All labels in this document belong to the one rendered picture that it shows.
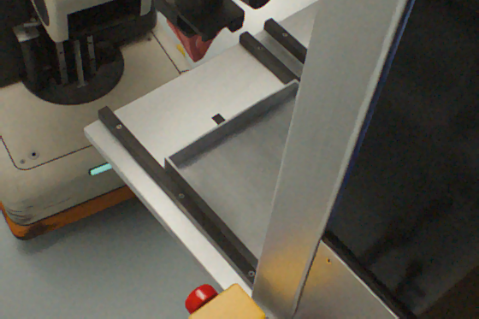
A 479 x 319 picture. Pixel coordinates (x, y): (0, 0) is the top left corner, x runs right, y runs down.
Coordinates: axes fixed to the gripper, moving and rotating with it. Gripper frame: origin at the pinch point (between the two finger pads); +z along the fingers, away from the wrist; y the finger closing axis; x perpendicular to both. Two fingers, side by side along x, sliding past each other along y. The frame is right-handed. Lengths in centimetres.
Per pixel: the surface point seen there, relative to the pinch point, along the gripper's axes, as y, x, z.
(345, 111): 32.3, -12.1, -27.4
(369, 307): 40.3, -12.1, -8.0
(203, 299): 24.7, -18.2, 8.0
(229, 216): 12.0, -3.1, 21.0
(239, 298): 27.6, -15.5, 6.5
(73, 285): -36, -11, 108
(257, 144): 4.5, 8.5, 20.8
